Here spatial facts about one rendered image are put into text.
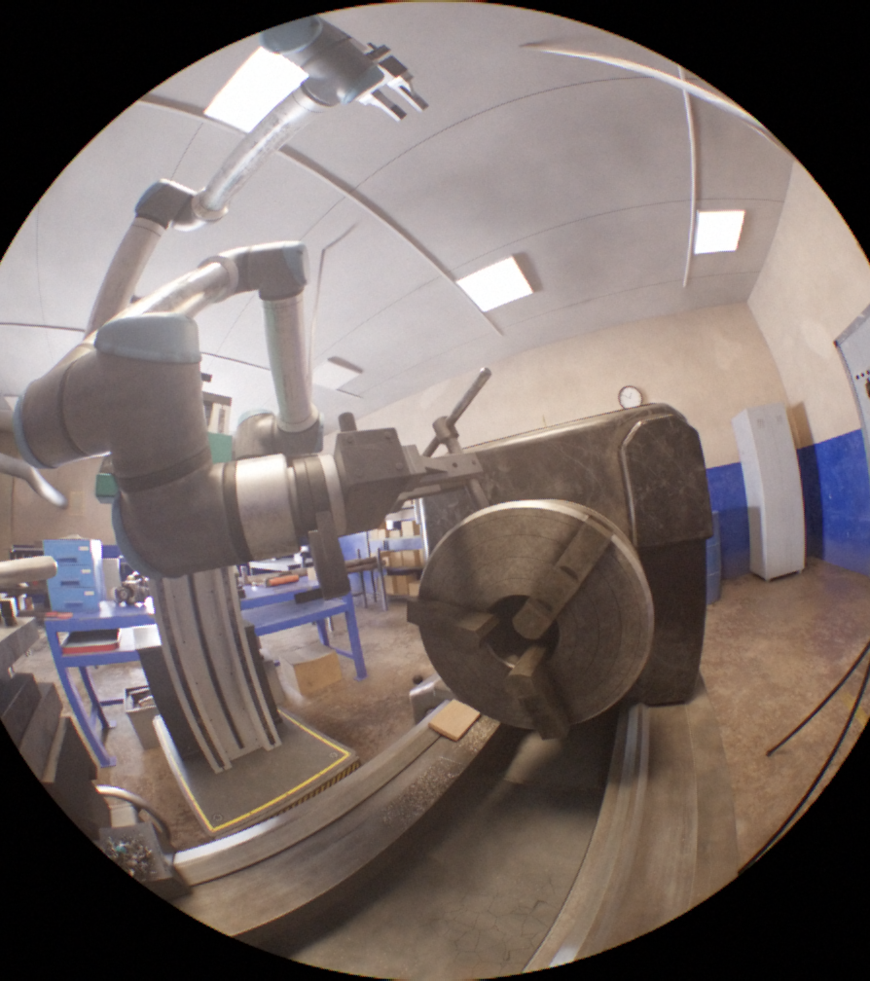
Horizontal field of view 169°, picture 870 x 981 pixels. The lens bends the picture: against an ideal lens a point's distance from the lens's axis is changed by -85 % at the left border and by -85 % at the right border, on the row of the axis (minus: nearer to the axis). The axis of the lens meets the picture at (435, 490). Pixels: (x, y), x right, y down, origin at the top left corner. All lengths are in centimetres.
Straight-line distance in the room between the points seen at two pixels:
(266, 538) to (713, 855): 54
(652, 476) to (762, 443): 339
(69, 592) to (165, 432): 191
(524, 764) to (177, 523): 64
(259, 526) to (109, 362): 17
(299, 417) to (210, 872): 105
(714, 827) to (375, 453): 54
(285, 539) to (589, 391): 390
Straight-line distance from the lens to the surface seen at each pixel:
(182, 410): 23
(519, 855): 53
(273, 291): 75
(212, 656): 125
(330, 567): 23
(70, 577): 209
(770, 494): 376
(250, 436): 108
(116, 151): 274
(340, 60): 63
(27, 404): 35
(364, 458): 22
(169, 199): 99
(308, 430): 101
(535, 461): 48
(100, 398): 25
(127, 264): 96
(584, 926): 37
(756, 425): 377
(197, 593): 119
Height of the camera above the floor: 120
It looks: 6 degrees up
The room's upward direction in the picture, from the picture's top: 7 degrees counter-clockwise
